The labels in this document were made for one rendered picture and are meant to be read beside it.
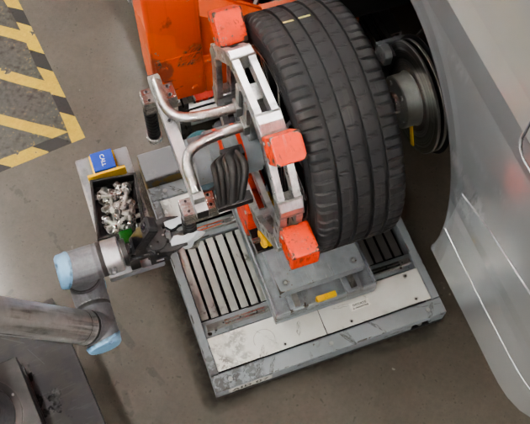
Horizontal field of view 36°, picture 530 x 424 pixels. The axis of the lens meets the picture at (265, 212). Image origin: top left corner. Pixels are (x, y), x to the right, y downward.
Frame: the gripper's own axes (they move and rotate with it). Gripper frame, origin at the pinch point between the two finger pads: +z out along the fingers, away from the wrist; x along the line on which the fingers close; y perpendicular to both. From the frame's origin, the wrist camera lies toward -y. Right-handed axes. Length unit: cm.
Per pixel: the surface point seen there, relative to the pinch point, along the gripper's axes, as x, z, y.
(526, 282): 50, 57, -32
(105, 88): -110, -9, 83
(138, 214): -23.2, -12.7, 28.7
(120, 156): -50, -12, 38
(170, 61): -59, 10, 10
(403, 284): 9, 67, 76
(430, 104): -8, 67, -11
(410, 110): -11, 63, -6
